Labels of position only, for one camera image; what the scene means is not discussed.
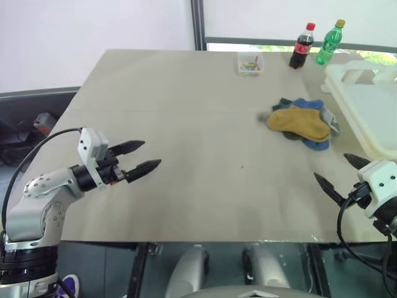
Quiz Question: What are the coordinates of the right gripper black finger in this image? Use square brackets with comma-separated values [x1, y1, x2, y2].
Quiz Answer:
[313, 172, 346, 206]
[343, 153, 373, 171]

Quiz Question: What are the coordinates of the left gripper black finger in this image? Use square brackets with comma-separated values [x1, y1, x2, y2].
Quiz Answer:
[109, 140, 146, 156]
[124, 159, 163, 184]

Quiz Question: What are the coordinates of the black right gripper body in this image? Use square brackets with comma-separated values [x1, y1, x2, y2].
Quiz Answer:
[339, 181, 373, 209]

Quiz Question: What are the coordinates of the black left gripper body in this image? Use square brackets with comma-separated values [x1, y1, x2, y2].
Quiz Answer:
[97, 149, 128, 187]

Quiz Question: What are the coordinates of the white plastic bin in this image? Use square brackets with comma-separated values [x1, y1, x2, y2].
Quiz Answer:
[320, 60, 397, 161]

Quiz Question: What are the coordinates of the small clear box of clips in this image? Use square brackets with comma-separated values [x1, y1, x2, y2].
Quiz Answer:
[237, 52, 265, 77]

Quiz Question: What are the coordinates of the blue cloth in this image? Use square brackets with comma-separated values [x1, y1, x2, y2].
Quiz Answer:
[290, 98, 324, 112]
[301, 137, 331, 153]

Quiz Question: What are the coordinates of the light grey cloth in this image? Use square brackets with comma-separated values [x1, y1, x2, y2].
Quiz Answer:
[319, 106, 341, 135]

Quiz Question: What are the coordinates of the dark green cloth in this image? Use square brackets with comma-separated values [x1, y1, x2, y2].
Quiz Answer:
[272, 97, 295, 113]
[281, 131, 304, 143]

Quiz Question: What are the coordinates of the mustard yellow sock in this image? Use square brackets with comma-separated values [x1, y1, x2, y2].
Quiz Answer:
[267, 108, 331, 143]

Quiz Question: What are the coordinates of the black table leg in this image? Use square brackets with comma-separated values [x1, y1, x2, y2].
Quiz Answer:
[126, 242, 150, 298]
[306, 243, 332, 298]

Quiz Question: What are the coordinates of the dark low cabinet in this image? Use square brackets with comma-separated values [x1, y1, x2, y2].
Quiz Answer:
[0, 86, 81, 167]

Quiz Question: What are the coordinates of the silver rounded robot leg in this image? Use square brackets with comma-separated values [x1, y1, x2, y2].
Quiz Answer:
[241, 245, 292, 298]
[164, 244, 211, 298]

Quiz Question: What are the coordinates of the green bottle with yellow cap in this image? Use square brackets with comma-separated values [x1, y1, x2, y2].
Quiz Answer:
[314, 19, 347, 66]

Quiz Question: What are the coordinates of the purple shoe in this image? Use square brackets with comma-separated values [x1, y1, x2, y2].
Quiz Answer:
[56, 273, 81, 298]

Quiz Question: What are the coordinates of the cola bottle with red cap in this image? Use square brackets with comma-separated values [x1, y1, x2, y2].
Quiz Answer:
[288, 22, 317, 70]

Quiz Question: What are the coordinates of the grey robot torso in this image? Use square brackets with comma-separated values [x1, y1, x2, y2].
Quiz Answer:
[185, 284, 314, 298]

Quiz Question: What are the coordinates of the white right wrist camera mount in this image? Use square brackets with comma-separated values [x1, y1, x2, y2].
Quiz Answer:
[356, 159, 397, 220]

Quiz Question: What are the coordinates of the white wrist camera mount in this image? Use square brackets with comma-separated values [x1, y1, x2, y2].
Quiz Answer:
[356, 159, 397, 220]
[77, 127, 110, 191]

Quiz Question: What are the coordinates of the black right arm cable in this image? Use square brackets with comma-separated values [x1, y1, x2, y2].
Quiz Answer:
[336, 186, 397, 298]

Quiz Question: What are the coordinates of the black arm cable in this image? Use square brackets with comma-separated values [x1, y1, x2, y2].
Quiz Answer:
[1, 127, 83, 238]
[336, 186, 397, 298]

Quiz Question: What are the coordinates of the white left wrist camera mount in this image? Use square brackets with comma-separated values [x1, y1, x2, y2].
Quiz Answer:
[77, 127, 110, 191]

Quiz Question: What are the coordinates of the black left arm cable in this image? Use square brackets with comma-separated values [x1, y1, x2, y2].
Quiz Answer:
[1, 127, 83, 238]

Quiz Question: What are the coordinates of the dark window frame post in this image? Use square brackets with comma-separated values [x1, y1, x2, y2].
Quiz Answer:
[190, 0, 208, 51]

